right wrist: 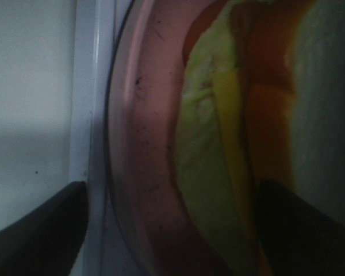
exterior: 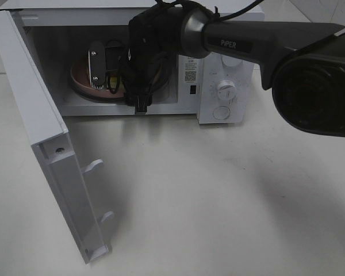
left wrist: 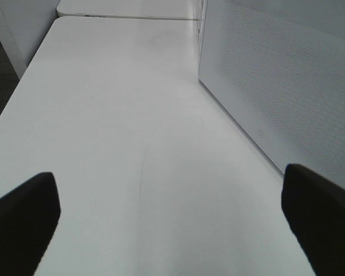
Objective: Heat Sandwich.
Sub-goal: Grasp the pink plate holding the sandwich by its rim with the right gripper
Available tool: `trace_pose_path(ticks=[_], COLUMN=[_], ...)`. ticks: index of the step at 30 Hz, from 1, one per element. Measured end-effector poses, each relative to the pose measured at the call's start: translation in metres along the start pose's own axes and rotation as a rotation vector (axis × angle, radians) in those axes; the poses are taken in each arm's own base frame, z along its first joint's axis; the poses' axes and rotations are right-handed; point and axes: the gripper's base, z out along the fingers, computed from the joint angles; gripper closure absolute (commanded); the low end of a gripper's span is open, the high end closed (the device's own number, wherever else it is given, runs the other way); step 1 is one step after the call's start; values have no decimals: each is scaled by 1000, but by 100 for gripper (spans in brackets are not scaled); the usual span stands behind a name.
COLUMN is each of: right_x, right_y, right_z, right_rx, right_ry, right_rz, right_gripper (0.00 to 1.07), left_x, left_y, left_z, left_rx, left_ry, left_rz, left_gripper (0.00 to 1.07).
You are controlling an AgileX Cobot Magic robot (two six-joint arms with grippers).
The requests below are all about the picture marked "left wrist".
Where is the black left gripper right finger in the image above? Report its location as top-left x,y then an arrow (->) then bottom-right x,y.
281,164 -> 345,275

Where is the white microwave door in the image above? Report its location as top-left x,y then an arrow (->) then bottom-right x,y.
198,1 -> 345,188

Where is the white microwave oven body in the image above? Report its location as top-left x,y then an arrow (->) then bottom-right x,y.
193,0 -> 208,66

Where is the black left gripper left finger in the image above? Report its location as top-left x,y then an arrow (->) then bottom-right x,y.
0,172 -> 61,275

